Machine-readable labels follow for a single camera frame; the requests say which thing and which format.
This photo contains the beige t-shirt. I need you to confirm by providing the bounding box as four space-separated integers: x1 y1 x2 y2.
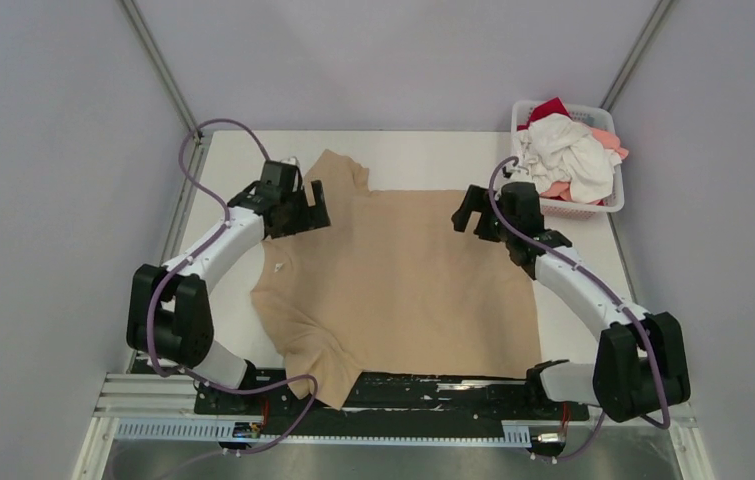
250 151 542 409

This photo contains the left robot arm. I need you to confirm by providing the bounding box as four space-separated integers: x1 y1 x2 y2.
126 157 331 414

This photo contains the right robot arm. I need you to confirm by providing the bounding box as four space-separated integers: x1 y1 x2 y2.
451 182 691 423

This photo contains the pink t-shirt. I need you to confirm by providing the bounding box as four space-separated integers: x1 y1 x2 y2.
537 122 629 205

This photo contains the white crumpled t-shirt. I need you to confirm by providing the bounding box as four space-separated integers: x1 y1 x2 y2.
512 113 629 204

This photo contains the red t-shirt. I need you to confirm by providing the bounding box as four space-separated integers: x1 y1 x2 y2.
516 97 570 131

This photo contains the white plastic laundry basket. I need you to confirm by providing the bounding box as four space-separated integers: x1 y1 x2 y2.
511 97 629 219

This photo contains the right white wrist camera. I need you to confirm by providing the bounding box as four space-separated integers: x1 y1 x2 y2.
503 166 529 182

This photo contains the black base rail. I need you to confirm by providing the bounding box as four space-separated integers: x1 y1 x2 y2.
188 372 590 437

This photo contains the left aluminium frame post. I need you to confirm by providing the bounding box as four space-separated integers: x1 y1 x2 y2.
117 0 202 144

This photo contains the aluminium frame post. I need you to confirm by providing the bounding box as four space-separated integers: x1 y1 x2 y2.
117 0 202 144
600 0 677 111

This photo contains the right aluminium frame post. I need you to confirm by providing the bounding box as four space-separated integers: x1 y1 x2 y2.
600 0 677 111

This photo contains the white slotted cable duct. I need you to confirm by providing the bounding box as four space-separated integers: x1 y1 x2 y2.
114 418 532 448

